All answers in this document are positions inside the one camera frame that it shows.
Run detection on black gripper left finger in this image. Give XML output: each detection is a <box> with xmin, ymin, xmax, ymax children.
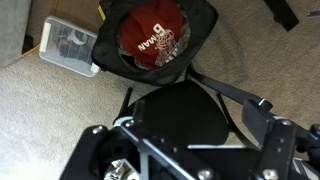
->
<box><xmin>131</xmin><ymin>98</ymin><xmax>146</xmax><ymax>127</ymax></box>

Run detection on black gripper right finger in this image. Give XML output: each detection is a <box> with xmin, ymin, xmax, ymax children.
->
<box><xmin>241</xmin><ymin>97</ymin><xmax>277</xmax><ymax>150</ymax></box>

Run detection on red shirt with white print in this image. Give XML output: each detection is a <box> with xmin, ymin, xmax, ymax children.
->
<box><xmin>117</xmin><ymin>0</ymin><xmax>192</xmax><ymax>71</ymax></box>

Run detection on black mesh laundry basket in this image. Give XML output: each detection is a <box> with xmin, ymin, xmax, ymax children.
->
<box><xmin>91</xmin><ymin>0</ymin><xmax>220</xmax><ymax>87</ymax></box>

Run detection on black wooden chair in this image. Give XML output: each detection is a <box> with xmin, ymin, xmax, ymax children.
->
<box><xmin>112</xmin><ymin>64</ymin><xmax>274</xmax><ymax>150</ymax></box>

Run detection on clear plastic storage box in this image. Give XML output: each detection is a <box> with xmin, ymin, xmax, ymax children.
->
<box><xmin>38</xmin><ymin>15</ymin><xmax>101</xmax><ymax>79</ymax></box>

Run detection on grey sofa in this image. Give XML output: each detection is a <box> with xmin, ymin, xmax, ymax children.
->
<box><xmin>0</xmin><ymin>0</ymin><xmax>33</xmax><ymax>69</ymax></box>

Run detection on yellow cable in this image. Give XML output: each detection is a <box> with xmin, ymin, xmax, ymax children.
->
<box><xmin>19</xmin><ymin>44</ymin><xmax>42</xmax><ymax>60</ymax></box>

